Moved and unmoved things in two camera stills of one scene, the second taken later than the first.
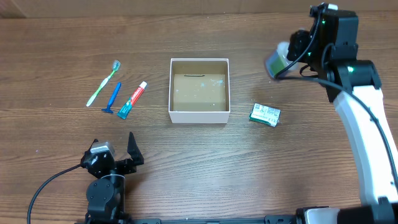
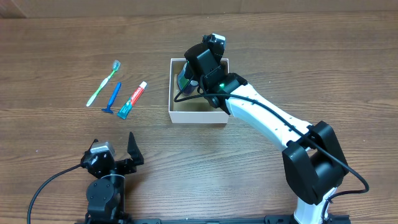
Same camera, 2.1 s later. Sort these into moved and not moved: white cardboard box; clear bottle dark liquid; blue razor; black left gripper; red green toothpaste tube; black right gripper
Moved: black right gripper; clear bottle dark liquid
Not moved: white cardboard box; red green toothpaste tube; black left gripper; blue razor
